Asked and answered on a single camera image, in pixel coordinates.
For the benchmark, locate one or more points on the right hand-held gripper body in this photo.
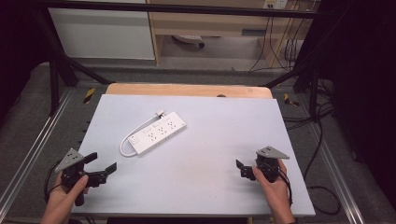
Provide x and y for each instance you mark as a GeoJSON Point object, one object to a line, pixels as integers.
{"type": "Point", "coordinates": [268, 166]}

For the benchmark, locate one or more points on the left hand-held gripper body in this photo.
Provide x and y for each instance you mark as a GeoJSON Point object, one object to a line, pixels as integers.
{"type": "Point", "coordinates": [73, 171]}

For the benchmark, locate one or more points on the white power strip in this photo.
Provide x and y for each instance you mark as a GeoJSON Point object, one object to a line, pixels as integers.
{"type": "Point", "coordinates": [162, 132]}

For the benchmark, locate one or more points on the person's right hand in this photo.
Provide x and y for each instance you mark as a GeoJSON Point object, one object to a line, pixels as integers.
{"type": "Point", "coordinates": [277, 194]}

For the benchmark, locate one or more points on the person's left hand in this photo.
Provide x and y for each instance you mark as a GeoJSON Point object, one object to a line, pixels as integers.
{"type": "Point", "coordinates": [60, 199]}

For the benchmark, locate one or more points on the pale grey table board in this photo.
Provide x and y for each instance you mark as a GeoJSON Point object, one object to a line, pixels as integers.
{"type": "Point", "coordinates": [202, 161]}

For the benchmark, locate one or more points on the yellow black floor tape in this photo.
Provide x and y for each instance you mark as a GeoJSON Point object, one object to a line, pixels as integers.
{"type": "Point", "coordinates": [89, 95]}
{"type": "Point", "coordinates": [290, 100]}

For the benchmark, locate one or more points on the white power plug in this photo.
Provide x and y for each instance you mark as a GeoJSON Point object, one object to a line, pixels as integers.
{"type": "Point", "coordinates": [160, 113]}

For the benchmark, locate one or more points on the wooden table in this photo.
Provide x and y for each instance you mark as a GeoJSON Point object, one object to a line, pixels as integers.
{"type": "Point", "coordinates": [186, 90]}

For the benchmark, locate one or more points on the white cabinet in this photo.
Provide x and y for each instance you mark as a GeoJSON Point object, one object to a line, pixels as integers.
{"type": "Point", "coordinates": [99, 34]}

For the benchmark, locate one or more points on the black curtain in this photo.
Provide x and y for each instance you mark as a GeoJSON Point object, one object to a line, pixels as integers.
{"type": "Point", "coordinates": [18, 46]}
{"type": "Point", "coordinates": [364, 77]}

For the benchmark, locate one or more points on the office chair base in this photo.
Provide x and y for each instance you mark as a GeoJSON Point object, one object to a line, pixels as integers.
{"type": "Point", "coordinates": [190, 39]}

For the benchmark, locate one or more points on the light wooden desk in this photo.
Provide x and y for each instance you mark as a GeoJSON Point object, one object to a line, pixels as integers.
{"type": "Point", "coordinates": [211, 25]}

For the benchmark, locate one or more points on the aluminium floor rail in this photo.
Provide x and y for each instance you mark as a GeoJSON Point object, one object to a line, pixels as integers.
{"type": "Point", "coordinates": [339, 174]}
{"type": "Point", "coordinates": [34, 149]}

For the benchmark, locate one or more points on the black metal frame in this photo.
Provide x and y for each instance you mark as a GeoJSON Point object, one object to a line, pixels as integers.
{"type": "Point", "coordinates": [56, 62]}

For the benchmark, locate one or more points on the white wall socket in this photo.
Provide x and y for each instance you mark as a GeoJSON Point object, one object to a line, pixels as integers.
{"type": "Point", "coordinates": [275, 3]}

